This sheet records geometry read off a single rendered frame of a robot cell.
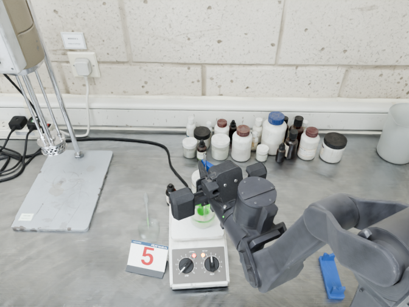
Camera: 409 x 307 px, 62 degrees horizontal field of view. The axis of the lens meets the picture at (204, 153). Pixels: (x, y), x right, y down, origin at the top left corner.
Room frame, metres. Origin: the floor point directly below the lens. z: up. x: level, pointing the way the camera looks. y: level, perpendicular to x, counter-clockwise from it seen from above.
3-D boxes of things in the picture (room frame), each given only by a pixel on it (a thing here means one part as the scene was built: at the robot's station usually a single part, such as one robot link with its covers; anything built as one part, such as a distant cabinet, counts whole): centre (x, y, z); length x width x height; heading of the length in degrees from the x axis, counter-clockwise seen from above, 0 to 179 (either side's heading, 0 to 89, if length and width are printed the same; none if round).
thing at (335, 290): (0.38, -0.29, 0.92); 0.10 x 0.03 x 0.04; 179
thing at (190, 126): (0.88, 0.04, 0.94); 0.03 x 0.03 x 0.08
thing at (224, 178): (0.38, -0.03, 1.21); 0.07 x 0.06 x 0.07; 117
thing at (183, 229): (0.49, 0.02, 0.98); 0.12 x 0.12 x 0.01; 4
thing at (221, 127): (0.86, -0.06, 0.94); 0.05 x 0.05 x 0.09
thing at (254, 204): (0.30, -0.08, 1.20); 0.11 x 0.08 x 0.12; 28
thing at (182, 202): (0.39, -0.04, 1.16); 0.19 x 0.08 x 0.06; 115
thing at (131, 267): (0.42, 0.13, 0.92); 0.09 x 0.06 x 0.04; 78
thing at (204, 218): (0.48, 0.00, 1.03); 0.07 x 0.06 x 0.08; 86
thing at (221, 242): (0.46, 0.02, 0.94); 0.22 x 0.13 x 0.08; 4
